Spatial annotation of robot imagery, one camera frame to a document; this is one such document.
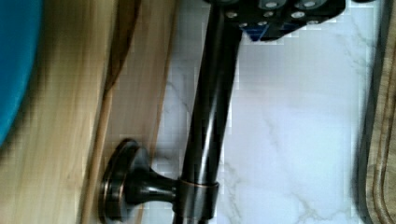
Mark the blue plate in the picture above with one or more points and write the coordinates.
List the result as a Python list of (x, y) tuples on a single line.
[(20, 22)]

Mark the wooden cutting board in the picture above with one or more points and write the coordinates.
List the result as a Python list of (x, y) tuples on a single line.
[(376, 176)]

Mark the wooden drawer cabinet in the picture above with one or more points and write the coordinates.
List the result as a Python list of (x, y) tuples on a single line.
[(45, 158)]

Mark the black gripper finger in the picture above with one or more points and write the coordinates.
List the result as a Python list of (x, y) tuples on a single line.
[(269, 20)]

